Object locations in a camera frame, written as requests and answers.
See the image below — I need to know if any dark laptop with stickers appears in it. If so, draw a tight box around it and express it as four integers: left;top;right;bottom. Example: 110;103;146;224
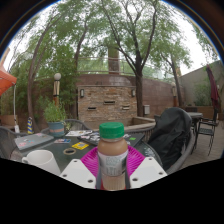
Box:
77;131;146;148

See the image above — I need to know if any brown tape roll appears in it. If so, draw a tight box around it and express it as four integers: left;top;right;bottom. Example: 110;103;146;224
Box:
62;147;77;156

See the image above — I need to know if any small yellow card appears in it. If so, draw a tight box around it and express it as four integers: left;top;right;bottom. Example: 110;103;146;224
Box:
71;141;90;151

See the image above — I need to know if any green-capped brown drink bottle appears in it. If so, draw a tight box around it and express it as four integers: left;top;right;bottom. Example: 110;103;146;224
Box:
97;121;129;192

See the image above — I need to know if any white mug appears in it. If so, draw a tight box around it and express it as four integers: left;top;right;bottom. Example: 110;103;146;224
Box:
21;149;62;177

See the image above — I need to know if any white paper sheet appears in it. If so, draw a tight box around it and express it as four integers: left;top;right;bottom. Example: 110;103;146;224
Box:
64;129;94;138

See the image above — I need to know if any blue yellow striped bollard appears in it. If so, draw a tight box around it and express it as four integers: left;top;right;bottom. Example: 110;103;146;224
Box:
27;116;35;135

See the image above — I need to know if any closed maroon umbrella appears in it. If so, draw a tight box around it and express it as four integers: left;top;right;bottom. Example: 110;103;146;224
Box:
205;64;221;115

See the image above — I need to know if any globe-topped lamp post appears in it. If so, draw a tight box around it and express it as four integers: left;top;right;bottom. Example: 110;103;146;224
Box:
52;72;63;108

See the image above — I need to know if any orange canopy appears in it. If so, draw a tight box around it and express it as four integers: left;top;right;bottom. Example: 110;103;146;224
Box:
0;62;18;97

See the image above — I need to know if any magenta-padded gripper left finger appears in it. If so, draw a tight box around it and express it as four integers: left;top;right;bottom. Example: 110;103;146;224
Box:
59;145;103;191

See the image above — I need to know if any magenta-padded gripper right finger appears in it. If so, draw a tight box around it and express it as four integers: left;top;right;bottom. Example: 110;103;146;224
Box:
124;145;168;190

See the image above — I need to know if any black jacket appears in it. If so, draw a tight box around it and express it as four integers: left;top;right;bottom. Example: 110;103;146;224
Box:
146;107;193;172

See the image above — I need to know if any grey laptop with stickers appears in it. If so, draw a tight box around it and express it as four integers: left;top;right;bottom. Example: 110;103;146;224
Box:
13;132;55;152

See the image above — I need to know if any potted green plant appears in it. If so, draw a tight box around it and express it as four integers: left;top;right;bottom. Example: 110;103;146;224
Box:
42;99;68;138

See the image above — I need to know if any black metal chair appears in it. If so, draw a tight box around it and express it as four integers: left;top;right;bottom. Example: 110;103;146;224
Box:
192;116;220;157

